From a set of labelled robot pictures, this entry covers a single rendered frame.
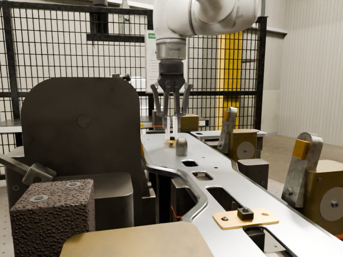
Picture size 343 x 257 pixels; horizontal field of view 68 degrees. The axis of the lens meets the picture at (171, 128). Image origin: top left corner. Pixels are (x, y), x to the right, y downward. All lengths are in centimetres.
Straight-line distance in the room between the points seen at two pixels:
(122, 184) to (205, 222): 14
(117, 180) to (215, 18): 49
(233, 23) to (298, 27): 598
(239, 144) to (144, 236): 63
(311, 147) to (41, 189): 39
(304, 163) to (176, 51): 45
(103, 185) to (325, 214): 37
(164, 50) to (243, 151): 38
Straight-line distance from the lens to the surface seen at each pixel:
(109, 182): 28
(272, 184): 138
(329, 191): 50
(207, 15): 67
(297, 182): 48
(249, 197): 45
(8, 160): 31
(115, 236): 19
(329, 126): 616
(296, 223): 40
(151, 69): 132
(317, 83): 626
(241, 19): 69
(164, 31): 75
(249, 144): 80
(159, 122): 105
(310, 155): 47
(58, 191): 22
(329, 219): 52
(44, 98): 31
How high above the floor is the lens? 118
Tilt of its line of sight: 9 degrees down
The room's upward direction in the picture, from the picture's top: straight up
